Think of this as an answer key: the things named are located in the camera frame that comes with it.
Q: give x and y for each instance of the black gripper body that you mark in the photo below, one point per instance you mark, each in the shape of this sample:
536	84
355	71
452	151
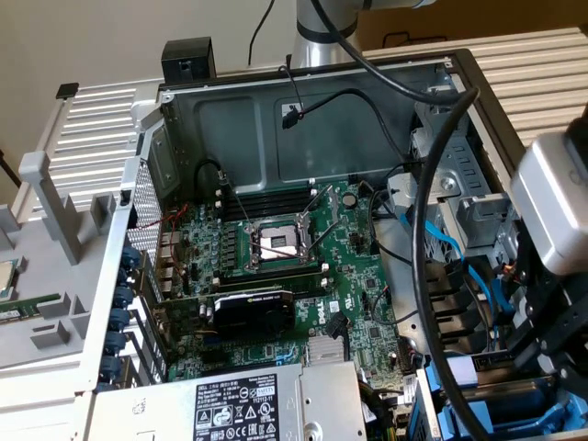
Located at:
565	331

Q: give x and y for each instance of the hard disk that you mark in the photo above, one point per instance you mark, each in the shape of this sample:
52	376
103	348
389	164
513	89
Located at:
505	389

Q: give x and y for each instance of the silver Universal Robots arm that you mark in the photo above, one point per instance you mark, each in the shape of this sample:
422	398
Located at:
321	46

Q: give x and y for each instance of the blue disk carrier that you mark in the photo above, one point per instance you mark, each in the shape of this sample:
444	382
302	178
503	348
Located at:
448	422

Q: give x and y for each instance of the black fan shroud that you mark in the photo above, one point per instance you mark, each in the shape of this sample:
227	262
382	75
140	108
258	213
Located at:
445	303

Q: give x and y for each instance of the grey metal drive cage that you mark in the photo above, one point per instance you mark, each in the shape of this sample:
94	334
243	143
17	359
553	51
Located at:
459	156

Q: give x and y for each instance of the green motherboard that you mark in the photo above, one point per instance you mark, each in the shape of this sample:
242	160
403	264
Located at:
353	294

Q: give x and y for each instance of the silver finned heat sink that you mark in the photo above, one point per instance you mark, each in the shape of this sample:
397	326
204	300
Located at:
324	351

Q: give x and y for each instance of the round coin battery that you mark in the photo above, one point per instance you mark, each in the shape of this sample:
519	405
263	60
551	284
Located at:
350	199

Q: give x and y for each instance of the silver power supply with label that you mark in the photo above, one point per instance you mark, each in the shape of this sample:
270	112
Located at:
321	404

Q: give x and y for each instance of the thin metal locking lever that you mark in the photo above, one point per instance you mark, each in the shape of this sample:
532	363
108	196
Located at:
235	200
325	234

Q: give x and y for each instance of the silver socket cover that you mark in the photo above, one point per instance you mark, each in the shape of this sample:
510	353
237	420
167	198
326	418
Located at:
333	202

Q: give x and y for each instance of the black RAM slot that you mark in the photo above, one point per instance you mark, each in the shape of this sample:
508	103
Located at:
266	188
266	200
275	286
271	272

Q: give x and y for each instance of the CPU socket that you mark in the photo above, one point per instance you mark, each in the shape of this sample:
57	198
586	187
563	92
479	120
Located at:
278	241

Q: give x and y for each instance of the black graphics card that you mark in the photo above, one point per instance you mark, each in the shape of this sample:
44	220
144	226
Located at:
252	317

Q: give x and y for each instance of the open PC case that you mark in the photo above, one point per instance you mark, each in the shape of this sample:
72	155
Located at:
229	133

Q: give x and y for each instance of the dark blue slot latch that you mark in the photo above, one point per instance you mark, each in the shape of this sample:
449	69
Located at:
130	255
125	276
119	318
116	342
111	367
121	297

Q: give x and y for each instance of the black plastic block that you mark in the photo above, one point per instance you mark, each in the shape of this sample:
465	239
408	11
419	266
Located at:
188	59

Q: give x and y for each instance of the grey plastic parts rack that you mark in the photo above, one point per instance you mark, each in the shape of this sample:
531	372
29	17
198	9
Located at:
50	285

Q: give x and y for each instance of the green RAM stick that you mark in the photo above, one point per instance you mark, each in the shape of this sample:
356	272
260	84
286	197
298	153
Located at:
23	312

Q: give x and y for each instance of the black profile end cap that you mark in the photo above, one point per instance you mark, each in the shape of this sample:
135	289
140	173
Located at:
67	90

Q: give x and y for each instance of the silver CPU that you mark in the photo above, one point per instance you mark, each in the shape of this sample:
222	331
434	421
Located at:
7	280

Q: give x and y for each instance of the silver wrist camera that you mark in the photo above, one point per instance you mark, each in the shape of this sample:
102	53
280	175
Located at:
551	206

